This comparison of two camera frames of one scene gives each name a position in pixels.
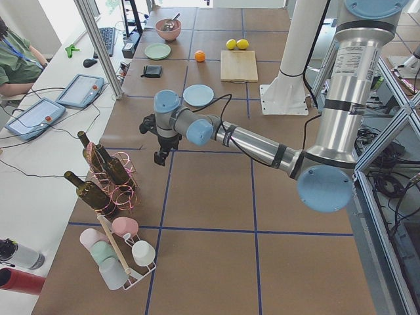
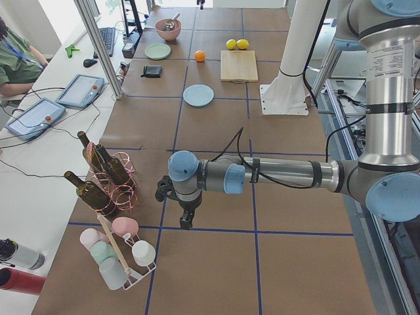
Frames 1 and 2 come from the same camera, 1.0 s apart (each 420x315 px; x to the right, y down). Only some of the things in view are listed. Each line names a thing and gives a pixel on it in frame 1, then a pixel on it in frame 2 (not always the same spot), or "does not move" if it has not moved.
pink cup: (88, 236) does not move
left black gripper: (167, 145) to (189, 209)
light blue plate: (197, 95) does not move
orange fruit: (199, 56) does not move
